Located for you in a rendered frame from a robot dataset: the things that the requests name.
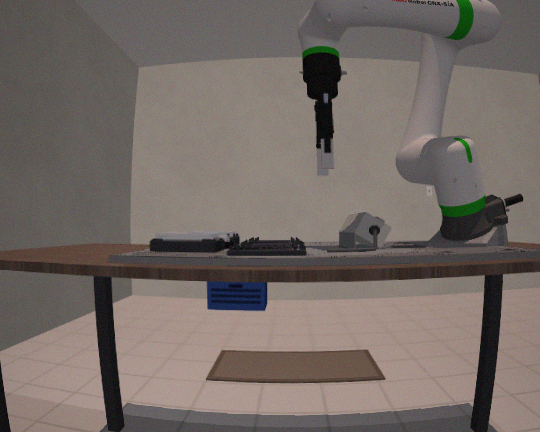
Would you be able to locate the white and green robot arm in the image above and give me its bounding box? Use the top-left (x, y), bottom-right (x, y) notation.
top-left (298, 0), bottom-right (523, 241)

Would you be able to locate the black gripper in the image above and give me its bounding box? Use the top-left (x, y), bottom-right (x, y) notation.
top-left (307, 76), bottom-right (338, 175)

